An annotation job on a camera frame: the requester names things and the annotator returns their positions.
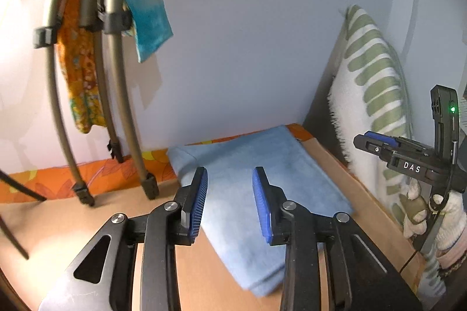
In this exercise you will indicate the white green patterned pillow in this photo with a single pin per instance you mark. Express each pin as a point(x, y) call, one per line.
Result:
point(368, 93)

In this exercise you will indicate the light blue denim pants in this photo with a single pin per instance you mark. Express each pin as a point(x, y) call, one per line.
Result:
point(231, 217)

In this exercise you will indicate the right gloved hand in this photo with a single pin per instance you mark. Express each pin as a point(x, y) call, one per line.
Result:
point(450, 226)

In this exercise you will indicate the yellow orange floral cloth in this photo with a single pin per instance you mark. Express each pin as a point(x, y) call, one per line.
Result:
point(81, 62)

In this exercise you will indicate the orange floral bed sheet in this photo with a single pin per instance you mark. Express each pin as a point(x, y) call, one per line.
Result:
point(101, 176)

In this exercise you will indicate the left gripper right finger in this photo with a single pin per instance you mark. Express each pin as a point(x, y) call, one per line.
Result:
point(269, 200)

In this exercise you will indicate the grey metal tripod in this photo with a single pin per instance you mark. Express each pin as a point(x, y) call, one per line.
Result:
point(116, 18)

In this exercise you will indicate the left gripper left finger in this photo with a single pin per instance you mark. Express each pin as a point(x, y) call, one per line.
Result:
point(192, 209)

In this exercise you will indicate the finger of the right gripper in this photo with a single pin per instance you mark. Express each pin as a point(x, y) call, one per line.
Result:
point(389, 140)

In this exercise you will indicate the tan blanket on bed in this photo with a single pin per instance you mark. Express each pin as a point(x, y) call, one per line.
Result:
point(55, 231)

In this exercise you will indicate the teal cloth on tripod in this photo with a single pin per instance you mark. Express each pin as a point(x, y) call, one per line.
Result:
point(151, 26)

